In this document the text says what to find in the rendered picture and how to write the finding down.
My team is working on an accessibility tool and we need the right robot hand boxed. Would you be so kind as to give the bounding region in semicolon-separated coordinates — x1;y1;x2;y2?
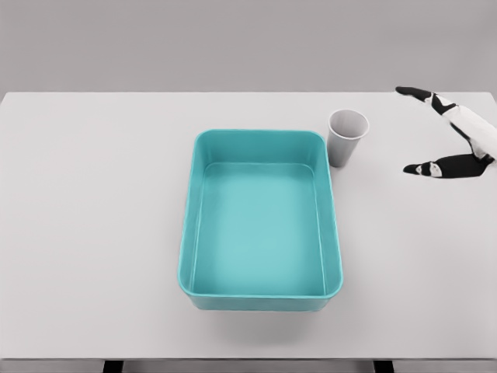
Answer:
394;85;497;180

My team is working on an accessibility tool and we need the white paper cup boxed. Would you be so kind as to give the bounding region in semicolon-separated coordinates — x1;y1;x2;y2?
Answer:
326;109;370;169

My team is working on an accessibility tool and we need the teal rectangular basket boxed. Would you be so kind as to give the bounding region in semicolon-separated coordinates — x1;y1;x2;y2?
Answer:
177;129;345;312

